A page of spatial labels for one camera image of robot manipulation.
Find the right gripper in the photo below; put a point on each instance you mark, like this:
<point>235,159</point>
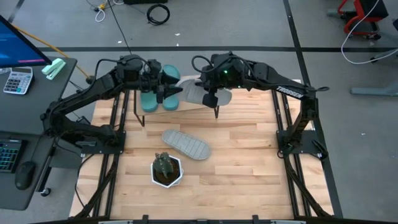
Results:
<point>227,74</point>

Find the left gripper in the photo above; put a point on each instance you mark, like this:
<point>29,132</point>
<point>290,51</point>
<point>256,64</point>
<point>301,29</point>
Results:
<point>152,76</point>

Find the grey rubber slide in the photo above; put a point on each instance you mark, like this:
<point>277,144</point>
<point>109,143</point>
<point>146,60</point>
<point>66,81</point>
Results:
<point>186,144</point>
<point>192,93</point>

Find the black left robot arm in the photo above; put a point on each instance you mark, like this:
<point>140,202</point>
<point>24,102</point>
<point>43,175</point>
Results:
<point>77,99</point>

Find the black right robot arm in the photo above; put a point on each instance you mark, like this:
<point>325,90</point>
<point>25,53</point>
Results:
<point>289,91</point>

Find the green cactus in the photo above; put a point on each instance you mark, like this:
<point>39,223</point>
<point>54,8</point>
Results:
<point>162,163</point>

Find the black box on floor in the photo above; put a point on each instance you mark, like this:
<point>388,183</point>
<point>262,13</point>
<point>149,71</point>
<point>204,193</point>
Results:
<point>144,1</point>

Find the white hexagonal plant pot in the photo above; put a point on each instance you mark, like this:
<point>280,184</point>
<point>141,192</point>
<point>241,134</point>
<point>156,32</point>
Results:
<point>155,182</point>

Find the mint green stapler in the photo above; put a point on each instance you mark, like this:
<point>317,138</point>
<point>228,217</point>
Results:
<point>53,69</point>

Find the black desk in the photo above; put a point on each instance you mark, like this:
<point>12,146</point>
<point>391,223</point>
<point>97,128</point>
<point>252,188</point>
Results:
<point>31,109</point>

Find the grey desk calculator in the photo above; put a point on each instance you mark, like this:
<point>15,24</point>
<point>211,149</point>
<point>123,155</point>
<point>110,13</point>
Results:
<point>18,80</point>

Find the black computer monitor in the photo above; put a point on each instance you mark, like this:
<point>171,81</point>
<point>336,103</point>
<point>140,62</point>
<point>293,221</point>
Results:
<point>15,46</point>

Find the red and black cart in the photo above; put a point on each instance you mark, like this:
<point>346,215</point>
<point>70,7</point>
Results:
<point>357,15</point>

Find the black computer mouse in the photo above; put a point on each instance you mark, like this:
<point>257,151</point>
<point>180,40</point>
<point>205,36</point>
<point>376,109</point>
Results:
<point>25,175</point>

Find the grey desk base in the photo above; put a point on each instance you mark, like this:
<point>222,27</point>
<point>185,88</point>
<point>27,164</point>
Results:
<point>373,91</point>

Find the black backlit keyboard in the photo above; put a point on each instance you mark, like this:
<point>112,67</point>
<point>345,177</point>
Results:
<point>9,155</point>

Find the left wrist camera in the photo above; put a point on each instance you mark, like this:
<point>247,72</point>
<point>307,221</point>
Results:
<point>160,95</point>

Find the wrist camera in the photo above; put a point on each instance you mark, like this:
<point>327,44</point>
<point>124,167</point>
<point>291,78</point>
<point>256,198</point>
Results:
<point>160,95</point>
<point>210,100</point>

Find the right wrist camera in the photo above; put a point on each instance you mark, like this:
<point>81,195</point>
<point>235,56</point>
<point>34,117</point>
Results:
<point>210,100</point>

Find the wooden shelf with black frame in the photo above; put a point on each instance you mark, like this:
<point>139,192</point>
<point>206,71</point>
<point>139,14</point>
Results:
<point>186,109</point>

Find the black aluminium table frame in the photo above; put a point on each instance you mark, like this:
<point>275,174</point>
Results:
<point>277,109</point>

